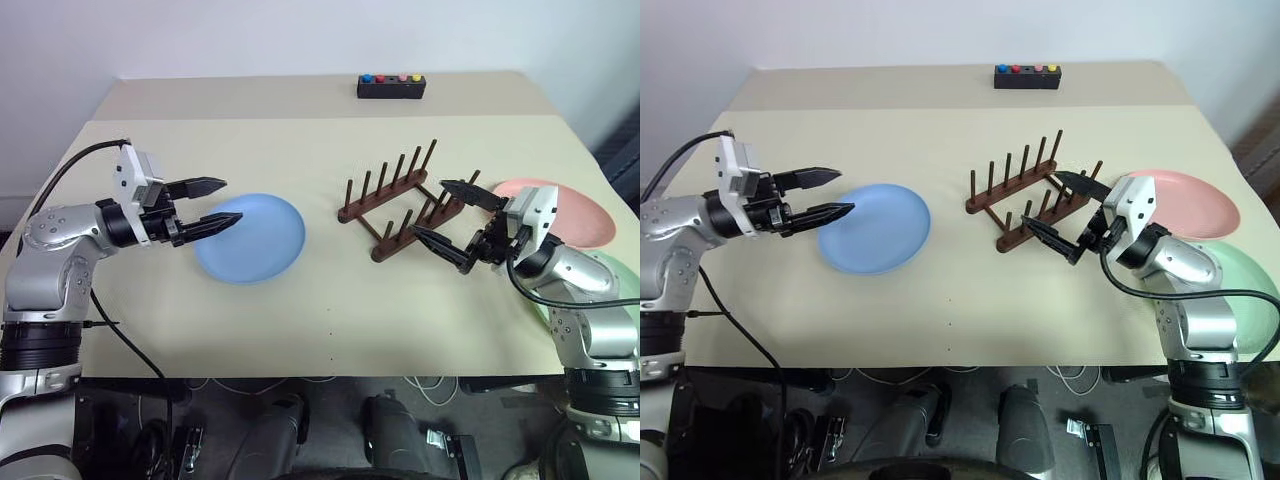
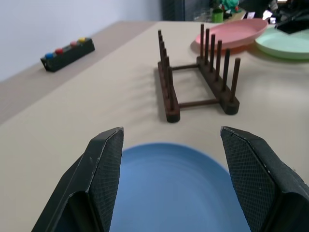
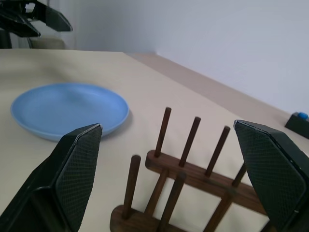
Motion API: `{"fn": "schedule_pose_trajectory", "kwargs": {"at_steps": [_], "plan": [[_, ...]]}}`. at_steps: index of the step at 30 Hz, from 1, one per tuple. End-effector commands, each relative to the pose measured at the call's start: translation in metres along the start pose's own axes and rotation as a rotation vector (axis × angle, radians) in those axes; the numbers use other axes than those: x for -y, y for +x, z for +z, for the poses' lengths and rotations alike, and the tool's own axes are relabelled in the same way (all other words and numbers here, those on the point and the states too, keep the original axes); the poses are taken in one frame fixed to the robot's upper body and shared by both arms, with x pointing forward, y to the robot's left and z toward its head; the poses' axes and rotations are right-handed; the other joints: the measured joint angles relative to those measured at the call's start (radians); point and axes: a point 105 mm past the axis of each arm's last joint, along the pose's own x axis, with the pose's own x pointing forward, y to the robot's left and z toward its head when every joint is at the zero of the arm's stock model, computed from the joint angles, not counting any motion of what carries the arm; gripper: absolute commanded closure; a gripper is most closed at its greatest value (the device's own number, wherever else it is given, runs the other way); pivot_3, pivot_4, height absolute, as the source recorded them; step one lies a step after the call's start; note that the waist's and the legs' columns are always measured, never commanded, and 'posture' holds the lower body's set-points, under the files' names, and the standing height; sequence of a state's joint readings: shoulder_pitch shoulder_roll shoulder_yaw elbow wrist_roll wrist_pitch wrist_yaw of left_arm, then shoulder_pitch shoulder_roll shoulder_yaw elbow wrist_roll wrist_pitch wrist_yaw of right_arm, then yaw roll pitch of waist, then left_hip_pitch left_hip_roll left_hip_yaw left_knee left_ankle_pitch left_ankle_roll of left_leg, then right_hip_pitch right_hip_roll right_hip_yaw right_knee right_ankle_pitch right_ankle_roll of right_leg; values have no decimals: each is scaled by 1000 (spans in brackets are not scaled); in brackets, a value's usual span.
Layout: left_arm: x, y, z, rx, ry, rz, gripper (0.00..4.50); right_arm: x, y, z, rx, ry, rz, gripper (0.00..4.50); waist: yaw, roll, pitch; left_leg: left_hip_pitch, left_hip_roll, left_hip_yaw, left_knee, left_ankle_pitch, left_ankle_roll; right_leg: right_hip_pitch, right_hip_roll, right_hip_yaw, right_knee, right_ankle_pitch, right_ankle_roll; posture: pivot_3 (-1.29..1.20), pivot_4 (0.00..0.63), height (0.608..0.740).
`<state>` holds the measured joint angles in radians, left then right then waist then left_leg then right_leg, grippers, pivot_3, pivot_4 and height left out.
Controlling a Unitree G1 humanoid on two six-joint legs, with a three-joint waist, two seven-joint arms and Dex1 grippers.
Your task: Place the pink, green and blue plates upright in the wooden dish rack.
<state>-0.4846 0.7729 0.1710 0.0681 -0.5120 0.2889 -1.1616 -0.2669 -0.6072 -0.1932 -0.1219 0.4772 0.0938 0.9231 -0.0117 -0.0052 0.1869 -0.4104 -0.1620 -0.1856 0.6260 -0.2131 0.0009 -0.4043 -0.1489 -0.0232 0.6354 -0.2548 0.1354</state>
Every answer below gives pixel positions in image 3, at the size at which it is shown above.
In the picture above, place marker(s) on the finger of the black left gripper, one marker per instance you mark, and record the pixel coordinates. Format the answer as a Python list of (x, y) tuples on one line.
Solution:
[(19, 27), (58, 20)]

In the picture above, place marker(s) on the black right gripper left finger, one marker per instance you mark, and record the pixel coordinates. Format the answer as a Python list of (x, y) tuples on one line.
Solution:
[(72, 174)]

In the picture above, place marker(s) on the blue plate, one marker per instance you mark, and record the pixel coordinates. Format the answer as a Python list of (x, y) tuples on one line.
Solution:
[(67, 106)]

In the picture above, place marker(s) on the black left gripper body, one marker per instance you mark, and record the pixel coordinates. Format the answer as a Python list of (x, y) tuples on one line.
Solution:
[(21, 9)]

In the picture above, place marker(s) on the black box with coloured buttons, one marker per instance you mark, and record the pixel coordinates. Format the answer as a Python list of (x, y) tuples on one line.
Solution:
[(295, 125)]

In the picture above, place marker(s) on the dark wooden dish rack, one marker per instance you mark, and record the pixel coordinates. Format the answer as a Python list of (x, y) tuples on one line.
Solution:
[(193, 176)]

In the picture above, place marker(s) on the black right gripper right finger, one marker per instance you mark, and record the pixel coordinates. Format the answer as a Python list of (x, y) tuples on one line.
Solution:
[(272, 174)]

